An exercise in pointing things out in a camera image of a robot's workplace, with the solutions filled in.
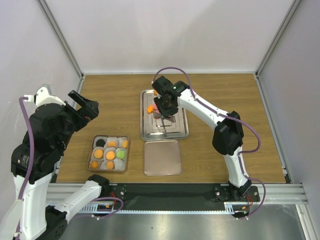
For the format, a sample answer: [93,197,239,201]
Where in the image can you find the silver metal tongs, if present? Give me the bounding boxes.
[151,113,176,134]

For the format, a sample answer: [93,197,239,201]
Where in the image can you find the black sandwich cookie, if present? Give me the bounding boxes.
[95,139,106,147]

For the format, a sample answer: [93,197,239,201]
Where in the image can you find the tan round biscuit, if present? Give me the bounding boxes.
[122,139,128,148]
[105,151,116,161]
[93,149,104,159]

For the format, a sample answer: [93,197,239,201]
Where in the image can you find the orange chip cookie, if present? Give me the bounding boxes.
[107,141,117,148]

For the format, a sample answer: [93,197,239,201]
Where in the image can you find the rose gold cookie tin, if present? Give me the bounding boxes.
[86,134,130,174]

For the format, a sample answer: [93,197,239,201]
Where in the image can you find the orange leaf cookie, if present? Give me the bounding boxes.
[89,160,100,170]

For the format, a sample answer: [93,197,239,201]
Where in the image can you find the green round cookie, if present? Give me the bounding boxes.
[116,150,127,160]

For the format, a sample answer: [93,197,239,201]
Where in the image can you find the orange pumpkin cookie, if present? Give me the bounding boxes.
[106,161,115,170]

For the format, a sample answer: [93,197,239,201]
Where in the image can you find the rose gold tin lid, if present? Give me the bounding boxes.
[143,140,182,177]

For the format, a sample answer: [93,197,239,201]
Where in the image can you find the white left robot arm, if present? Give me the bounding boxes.
[11,87,110,240]

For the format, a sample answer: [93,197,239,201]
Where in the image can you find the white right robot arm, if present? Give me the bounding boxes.
[151,76,252,201]

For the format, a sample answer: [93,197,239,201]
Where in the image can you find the orange fish cookie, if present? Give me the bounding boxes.
[147,105,155,114]

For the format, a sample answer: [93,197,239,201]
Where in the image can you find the silver metal baking tray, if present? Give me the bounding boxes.
[140,89,189,141]

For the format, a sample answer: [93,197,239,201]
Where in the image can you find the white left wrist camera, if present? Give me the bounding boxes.
[34,84,66,107]

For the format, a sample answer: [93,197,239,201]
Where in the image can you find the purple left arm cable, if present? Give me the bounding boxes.
[13,96,37,238]

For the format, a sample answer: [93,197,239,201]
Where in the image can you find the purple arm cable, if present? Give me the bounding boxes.
[151,66,266,220]
[13,96,37,238]

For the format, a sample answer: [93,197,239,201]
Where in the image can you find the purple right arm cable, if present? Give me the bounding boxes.
[151,66,266,220]

